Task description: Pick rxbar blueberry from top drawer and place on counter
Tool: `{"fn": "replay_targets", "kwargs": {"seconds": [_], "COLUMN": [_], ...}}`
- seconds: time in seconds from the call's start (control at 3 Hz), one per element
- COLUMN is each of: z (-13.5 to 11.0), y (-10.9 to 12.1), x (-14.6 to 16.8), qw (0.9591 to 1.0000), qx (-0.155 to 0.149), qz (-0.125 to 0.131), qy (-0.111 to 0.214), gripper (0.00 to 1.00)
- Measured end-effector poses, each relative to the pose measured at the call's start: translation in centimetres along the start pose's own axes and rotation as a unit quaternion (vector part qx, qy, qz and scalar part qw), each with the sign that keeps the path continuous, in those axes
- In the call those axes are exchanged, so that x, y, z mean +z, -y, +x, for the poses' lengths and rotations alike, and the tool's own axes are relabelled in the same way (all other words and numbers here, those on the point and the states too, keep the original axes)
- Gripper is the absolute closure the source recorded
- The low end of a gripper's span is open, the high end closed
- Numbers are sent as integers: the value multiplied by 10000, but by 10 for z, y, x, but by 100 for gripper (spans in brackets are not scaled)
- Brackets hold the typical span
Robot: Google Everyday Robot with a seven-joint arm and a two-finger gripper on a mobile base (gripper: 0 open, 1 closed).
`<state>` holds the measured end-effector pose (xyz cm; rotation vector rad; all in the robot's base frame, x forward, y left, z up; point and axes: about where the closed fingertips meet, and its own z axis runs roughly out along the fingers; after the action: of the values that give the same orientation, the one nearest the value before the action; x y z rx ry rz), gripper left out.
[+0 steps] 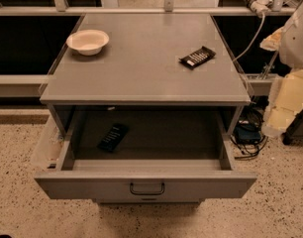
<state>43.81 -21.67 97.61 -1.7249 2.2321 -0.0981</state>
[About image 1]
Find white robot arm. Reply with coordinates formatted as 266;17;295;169
261;2;303;138

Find grey metal drawer cabinet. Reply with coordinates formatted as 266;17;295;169
39;13;252;205

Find open grey top drawer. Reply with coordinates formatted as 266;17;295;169
35;110;256;203

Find diagonal metal rod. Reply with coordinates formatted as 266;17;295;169
259;51;278;80

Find blue box on floor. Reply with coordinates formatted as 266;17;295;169
234;125;261;145

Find white power strip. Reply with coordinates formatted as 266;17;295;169
244;0;272;17

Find black snack bar wrapper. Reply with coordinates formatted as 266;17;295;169
179;46;216;69

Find white paper bowl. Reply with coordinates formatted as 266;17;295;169
66;30;109;56

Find black floor cables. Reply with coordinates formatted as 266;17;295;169
230;106;268;161

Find white power cable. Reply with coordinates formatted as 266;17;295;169
232;12;266;63

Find black drawer handle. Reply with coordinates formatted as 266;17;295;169
130;182;165;195

